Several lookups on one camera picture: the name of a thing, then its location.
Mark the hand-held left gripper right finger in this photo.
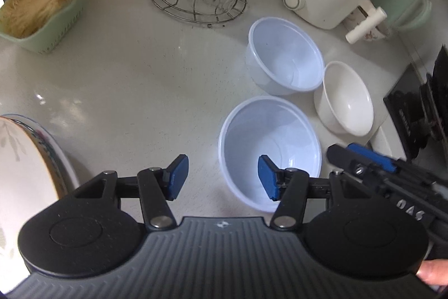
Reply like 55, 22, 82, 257
258, 155, 372, 230

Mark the green plastic basket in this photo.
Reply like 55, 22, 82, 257
0, 0, 88, 52

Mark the white plate grey leaf print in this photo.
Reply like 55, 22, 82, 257
0, 116, 60, 284

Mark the clear plastic bowl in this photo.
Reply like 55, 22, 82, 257
219, 96, 323, 214
245, 17, 324, 96

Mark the person's right hand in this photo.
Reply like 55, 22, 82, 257
416, 259, 448, 286

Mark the dried noodles bundle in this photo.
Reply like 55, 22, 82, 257
0, 0, 88, 38

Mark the white plate leafy patterned rim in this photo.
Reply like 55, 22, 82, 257
7, 115, 71, 201

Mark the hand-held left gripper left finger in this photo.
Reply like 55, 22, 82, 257
72, 154, 190, 232

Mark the white ceramic bowl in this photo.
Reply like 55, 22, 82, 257
314, 61, 374, 136

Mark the floral cup white handle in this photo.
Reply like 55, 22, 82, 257
345, 6, 393, 44

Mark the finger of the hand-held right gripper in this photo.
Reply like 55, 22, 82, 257
346, 142, 398, 173
327, 144, 372, 180

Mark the black stove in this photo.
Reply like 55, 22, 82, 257
383, 45, 448, 159

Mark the pale green container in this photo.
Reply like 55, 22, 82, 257
373, 0, 431, 31

